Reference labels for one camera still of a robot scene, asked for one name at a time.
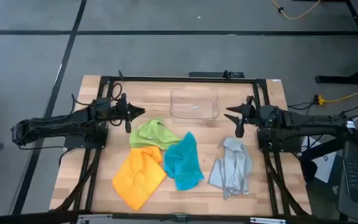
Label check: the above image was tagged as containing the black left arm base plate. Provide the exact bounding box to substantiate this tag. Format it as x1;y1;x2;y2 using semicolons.
63;124;109;151

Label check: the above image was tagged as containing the black left camera cable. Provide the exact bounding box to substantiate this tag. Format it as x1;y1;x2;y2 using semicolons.
109;82;124;102

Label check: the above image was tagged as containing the green microfiber towel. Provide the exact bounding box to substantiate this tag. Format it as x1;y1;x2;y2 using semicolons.
128;116;182;151

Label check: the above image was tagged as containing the grey microfiber towel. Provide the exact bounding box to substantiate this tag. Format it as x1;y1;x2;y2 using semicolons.
208;136;254;200

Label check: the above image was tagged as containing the clear plastic bin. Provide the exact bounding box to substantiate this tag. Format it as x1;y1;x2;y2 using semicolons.
169;88;220;121

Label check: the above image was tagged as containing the white paper sheet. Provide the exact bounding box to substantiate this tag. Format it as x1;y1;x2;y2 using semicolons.
300;136;337;184

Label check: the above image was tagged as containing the black desk leg frame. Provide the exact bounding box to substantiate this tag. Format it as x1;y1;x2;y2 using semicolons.
314;0;358;85

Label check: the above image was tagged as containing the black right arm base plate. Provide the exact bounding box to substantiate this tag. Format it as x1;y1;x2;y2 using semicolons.
257;127;303;154

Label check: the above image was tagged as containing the teal microfiber towel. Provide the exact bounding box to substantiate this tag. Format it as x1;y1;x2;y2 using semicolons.
163;131;205;191

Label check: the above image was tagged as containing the black aluminium table frame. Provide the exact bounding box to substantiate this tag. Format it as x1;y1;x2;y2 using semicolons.
53;74;310;217

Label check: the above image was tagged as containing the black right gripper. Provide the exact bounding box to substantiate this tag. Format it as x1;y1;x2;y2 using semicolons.
223;95;261;139

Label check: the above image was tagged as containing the orange microfiber towel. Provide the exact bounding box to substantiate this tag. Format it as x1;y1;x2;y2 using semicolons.
112;145;168;212

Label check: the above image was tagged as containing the silver aluminium extrusion bar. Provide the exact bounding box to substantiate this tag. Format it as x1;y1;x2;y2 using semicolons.
76;213;287;224

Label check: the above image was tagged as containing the yellow extension cord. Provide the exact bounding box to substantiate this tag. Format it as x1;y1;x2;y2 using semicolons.
314;90;358;106

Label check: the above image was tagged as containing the yellow floor cable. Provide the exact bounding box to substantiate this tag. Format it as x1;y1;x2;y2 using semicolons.
270;0;322;21

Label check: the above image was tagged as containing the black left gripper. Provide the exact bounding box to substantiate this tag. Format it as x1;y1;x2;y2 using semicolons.
113;92;146;134

